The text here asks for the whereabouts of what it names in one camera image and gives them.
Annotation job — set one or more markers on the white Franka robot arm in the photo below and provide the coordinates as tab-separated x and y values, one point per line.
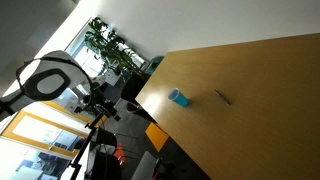
50	68

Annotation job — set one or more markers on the black office chair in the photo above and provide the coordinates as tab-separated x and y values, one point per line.
133	86

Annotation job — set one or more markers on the black tripod stand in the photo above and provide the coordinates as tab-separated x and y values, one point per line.
87	138

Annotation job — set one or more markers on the light blue cup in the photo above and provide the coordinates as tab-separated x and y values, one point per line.
180	98

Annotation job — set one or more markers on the green bin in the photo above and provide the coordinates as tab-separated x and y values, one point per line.
154	65

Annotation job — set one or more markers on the green leafy potted plant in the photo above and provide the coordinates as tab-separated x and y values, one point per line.
108	46

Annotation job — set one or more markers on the black chair with metal legs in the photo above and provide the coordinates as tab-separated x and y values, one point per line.
105	160

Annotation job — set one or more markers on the grey desk panel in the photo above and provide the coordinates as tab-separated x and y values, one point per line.
145	166

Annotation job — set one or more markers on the orange framed glass panel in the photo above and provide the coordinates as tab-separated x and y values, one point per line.
15	131

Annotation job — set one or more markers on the orange red seat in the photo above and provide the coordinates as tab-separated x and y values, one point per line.
119	154

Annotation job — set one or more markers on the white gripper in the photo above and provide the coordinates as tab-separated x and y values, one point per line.
100	101

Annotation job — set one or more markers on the dark slim pen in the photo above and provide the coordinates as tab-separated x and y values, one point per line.
221	97

